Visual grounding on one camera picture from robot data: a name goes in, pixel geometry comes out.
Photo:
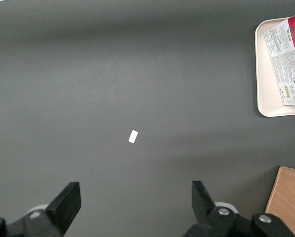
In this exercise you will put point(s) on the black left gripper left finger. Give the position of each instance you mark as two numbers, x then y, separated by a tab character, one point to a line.
63	205

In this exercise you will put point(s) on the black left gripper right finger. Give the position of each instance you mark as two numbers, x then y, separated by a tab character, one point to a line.
204	207

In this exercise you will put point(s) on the beige plastic tray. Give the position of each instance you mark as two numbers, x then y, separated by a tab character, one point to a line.
264	81

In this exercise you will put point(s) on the wooden drawer cabinet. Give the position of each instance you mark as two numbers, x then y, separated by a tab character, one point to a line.
290	202

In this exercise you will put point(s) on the small white tag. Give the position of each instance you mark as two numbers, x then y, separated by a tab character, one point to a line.
133	136

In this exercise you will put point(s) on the red tartan shortbread box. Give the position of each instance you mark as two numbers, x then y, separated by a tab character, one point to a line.
288	61

